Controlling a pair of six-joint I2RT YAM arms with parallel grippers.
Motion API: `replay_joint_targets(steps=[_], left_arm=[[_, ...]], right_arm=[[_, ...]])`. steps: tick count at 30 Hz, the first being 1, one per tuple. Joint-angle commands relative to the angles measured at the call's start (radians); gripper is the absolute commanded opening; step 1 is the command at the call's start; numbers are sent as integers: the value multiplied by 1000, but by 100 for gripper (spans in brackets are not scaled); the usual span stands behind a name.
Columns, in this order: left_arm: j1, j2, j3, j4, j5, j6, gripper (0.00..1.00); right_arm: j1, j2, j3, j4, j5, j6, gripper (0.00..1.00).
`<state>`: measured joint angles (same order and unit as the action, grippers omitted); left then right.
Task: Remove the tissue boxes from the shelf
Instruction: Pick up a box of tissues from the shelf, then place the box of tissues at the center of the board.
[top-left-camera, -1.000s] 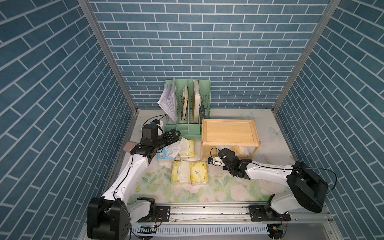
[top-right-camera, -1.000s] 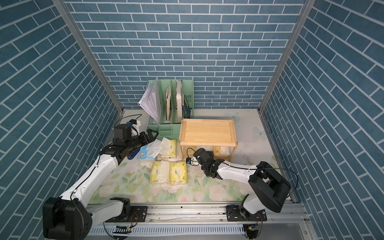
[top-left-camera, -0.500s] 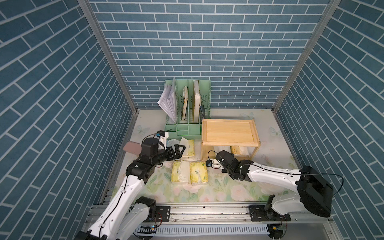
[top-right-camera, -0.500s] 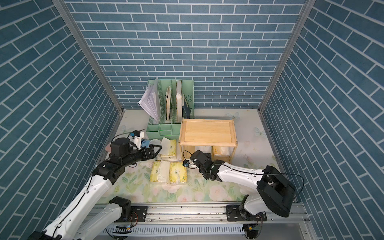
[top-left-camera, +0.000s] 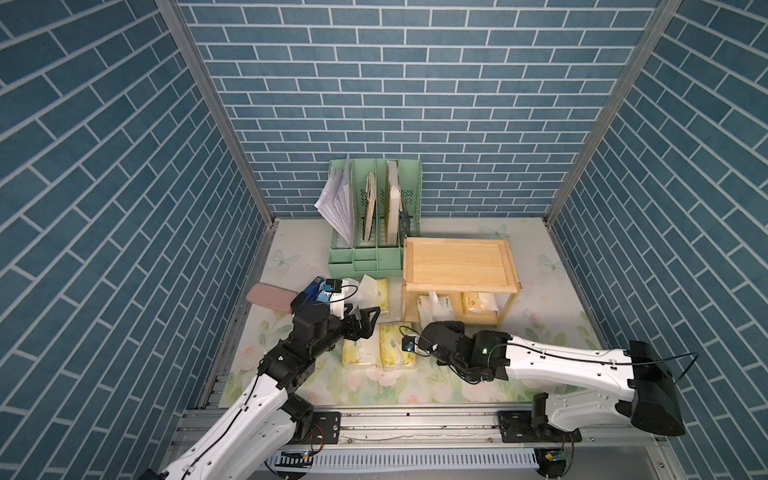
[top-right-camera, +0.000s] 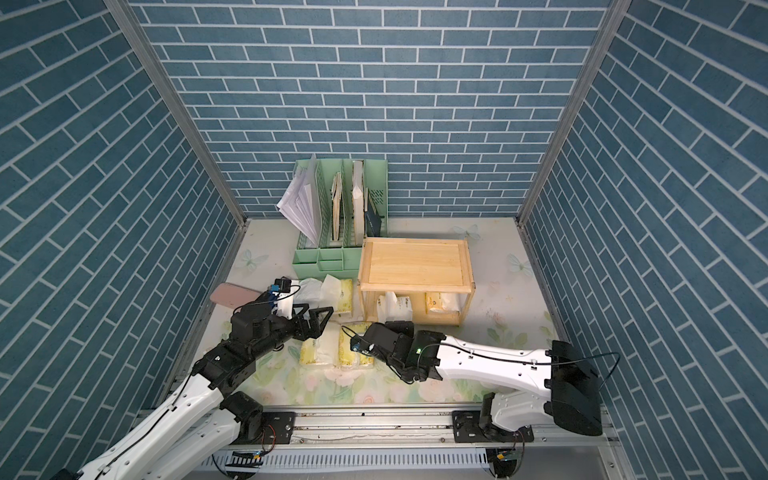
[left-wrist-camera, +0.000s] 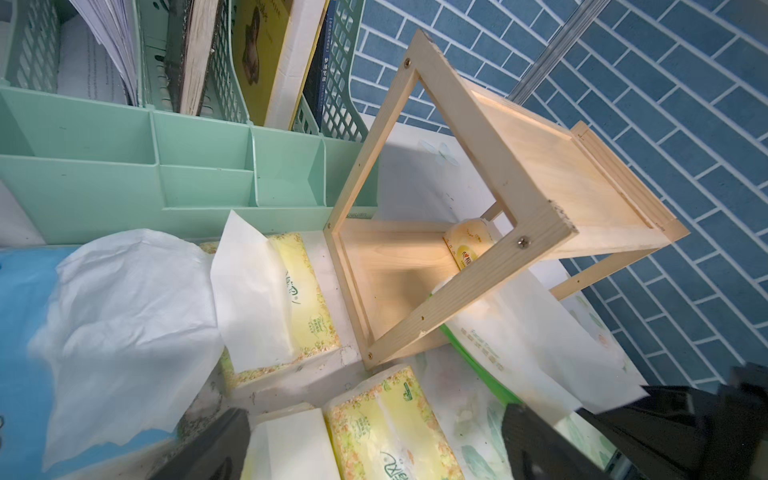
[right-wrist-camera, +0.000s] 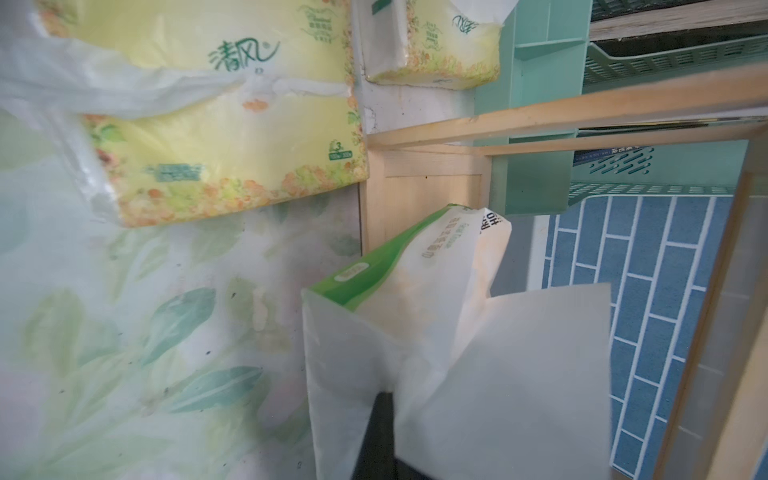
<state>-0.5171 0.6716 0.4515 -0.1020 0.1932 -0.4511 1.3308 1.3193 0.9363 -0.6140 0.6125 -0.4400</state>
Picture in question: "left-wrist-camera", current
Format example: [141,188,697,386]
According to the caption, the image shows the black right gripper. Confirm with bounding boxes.
[578,363,767,479]

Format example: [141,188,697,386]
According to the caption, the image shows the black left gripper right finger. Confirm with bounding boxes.
[501,403,609,480]

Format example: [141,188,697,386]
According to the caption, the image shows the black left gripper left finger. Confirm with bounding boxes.
[150,408,251,480]

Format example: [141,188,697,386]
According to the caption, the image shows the white tissue pack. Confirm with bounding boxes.
[440,271,648,425]

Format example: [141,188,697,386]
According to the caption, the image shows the yellow green tissue pack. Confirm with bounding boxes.
[200,212,342,396]

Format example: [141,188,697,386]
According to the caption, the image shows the blue tissue pack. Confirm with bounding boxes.
[1,229,223,479]

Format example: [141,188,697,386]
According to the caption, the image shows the wooden two-tier shelf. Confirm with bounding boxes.
[324,31,688,370]

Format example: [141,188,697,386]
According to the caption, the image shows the orange lower tissue pack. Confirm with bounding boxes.
[443,218,502,270]

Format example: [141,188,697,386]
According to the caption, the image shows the green plastic file organizer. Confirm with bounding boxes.
[1,1,363,245]

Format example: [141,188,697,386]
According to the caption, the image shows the dark blue book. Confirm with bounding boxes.
[303,1,337,127]

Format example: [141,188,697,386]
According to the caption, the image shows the white paper stack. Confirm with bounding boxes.
[57,1,141,106]

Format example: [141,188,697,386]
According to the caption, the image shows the brown edged book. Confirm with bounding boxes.
[164,0,221,116]

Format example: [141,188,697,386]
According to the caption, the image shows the aluminium right corner post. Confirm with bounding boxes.
[507,0,609,105]

